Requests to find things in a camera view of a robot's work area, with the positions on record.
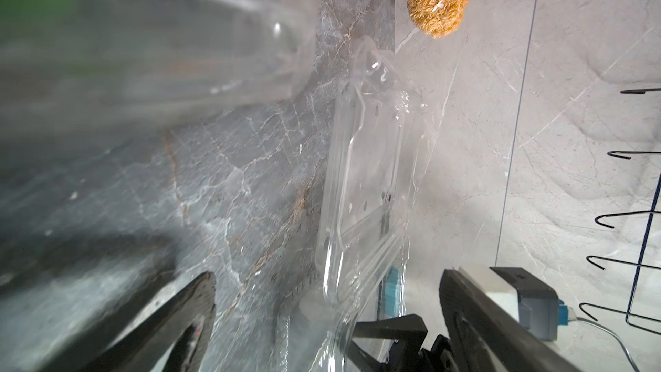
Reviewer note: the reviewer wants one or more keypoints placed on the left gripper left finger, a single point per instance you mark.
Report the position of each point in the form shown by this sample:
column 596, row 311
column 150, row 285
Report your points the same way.
column 181, row 330

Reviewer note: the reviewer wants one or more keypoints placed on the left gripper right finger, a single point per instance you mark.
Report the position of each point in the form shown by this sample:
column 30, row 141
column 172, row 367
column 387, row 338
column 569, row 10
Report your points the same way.
column 484, row 337

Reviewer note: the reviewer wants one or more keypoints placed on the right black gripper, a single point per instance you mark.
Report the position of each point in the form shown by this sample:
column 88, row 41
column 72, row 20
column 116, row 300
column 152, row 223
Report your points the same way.
column 406, row 352

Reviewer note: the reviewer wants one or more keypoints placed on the clear clamshell container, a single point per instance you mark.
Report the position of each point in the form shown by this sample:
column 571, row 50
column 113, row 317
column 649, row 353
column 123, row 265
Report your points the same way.
column 111, row 69
column 379, row 151

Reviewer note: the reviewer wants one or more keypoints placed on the blue owl toy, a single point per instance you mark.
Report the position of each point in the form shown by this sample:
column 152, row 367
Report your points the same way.
column 390, row 294

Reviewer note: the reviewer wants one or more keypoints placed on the black wire hook rack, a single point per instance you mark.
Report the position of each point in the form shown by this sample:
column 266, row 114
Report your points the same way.
column 642, row 263

